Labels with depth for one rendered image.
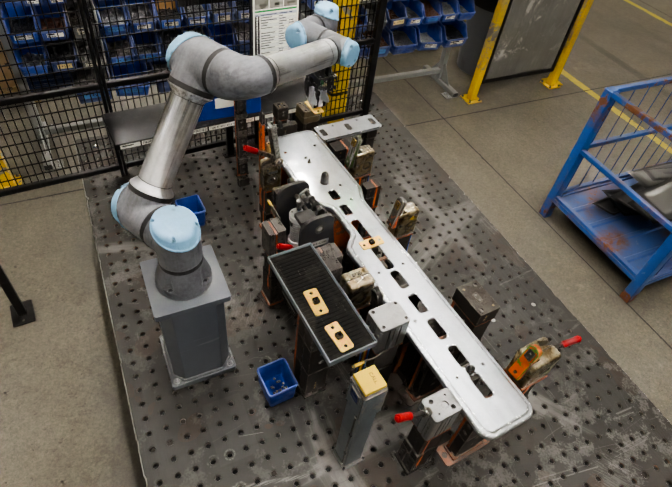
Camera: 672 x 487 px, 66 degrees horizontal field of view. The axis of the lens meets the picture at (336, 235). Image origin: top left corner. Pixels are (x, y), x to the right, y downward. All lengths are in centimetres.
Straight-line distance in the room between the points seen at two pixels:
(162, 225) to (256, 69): 44
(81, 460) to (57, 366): 48
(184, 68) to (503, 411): 119
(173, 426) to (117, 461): 79
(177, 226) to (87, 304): 166
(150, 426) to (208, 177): 115
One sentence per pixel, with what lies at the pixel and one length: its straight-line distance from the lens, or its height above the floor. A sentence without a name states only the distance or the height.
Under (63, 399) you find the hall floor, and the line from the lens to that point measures 268.
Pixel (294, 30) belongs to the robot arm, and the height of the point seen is 159.
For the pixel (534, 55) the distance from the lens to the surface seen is 496.
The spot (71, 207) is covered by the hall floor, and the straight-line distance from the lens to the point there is 347.
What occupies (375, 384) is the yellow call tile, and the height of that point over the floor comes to 116.
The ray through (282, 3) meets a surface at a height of 138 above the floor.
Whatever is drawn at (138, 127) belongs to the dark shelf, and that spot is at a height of 103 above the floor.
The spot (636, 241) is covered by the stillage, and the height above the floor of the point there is 16.
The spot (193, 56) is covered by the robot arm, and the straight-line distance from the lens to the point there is 132.
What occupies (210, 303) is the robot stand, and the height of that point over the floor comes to 109.
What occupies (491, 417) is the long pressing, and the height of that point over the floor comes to 100.
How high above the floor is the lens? 226
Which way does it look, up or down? 46 degrees down
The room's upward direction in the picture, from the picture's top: 8 degrees clockwise
